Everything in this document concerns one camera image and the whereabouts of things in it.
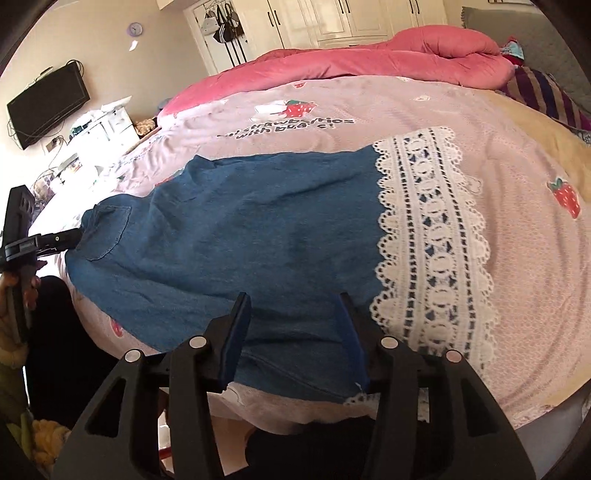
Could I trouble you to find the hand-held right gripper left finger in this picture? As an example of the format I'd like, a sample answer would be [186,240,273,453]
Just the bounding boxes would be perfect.
[50,292,252,480]

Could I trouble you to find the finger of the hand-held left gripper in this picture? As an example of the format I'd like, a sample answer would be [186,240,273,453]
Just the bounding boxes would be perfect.
[34,229,84,254]

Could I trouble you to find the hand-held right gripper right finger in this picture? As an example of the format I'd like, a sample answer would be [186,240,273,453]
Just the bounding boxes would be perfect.
[339,292,536,480]

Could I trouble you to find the blue denim pants lace trim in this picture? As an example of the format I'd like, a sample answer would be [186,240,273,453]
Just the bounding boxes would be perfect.
[65,148,398,402]

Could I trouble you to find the person's left forearm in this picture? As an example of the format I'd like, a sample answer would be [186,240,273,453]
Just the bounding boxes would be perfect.
[0,320,29,370]

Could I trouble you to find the person's left hand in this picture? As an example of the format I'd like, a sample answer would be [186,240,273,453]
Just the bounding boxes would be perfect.
[0,261,43,343]

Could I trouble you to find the white desk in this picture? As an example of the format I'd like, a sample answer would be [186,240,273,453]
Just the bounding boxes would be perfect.
[28,138,118,236]

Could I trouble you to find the dark cloth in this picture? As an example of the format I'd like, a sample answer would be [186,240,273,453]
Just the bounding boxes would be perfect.
[25,276,163,416]

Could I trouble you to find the white drawer dresser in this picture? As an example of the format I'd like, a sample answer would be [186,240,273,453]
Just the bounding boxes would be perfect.
[69,105,140,154]

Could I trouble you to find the pink strawberry printed bed sheet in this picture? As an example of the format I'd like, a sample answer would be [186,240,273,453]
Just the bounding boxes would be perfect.
[28,74,591,430]

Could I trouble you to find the yellow fuzzy garment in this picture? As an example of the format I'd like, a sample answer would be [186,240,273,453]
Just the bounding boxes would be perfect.
[18,411,72,467]

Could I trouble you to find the hanging bags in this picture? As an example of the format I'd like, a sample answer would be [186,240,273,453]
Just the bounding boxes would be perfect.
[200,4,246,45]

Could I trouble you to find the pink quilt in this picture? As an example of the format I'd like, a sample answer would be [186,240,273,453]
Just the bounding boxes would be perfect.
[157,25,516,131]

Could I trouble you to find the beige blanket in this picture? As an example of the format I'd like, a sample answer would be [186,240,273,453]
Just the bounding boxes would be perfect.
[485,90,591,205]

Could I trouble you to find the striped purple pillow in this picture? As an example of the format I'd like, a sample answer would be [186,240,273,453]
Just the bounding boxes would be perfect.
[496,65,591,136]

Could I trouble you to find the white wardrobe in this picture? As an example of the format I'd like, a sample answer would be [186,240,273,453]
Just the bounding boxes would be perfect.
[252,0,450,49]

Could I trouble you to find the colourful small cloth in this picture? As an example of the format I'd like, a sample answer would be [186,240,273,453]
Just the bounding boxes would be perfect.
[499,37,528,64]

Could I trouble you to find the grey quilted headboard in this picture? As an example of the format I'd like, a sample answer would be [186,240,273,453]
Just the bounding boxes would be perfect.
[462,6,591,121]

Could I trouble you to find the black wall television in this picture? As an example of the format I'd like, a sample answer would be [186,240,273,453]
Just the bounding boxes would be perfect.
[6,62,91,150]

